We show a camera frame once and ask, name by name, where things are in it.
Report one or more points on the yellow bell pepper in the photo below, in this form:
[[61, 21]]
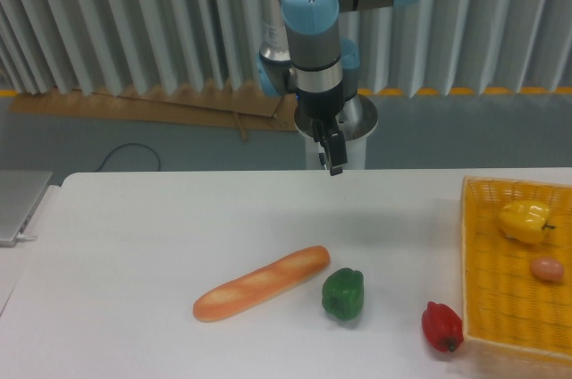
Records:
[[526, 220]]

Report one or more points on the silver laptop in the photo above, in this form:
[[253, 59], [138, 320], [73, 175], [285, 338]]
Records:
[[21, 193]]

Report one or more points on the brown egg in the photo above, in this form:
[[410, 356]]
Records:
[[547, 269]]

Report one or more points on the brown cardboard sheet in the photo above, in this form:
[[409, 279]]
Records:
[[245, 108]]

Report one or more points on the orange baguette bread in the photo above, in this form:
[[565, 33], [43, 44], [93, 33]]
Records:
[[254, 288]]

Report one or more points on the yellow wicker basket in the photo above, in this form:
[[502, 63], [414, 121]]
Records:
[[504, 305]]

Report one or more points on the green bell pepper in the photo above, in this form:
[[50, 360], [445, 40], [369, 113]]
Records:
[[343, 294]]

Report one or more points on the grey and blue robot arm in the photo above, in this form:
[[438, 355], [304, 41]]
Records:
[[304, 54]]

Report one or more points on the red bell pepper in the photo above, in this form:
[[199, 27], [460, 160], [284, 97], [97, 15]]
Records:
[[442, 327]]

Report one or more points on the grey pleated curtain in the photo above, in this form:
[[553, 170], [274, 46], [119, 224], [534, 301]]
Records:
[[437, 44]]

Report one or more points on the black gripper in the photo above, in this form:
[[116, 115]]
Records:
[[324, 106]]

